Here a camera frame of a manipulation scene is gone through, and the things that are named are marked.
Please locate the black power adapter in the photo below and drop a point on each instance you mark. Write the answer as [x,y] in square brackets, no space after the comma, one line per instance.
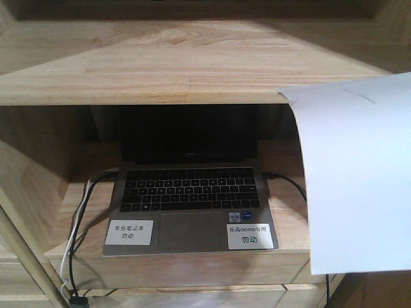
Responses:
[79,302]

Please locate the white paper sheet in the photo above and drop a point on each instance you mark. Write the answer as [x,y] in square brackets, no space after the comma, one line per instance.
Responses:
[355,143]

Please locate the silver Huawei laptop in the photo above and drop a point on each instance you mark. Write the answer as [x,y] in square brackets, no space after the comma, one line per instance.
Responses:
[189,182]

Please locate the wooden shelf unit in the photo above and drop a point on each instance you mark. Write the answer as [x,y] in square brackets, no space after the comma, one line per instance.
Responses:
[59,55]

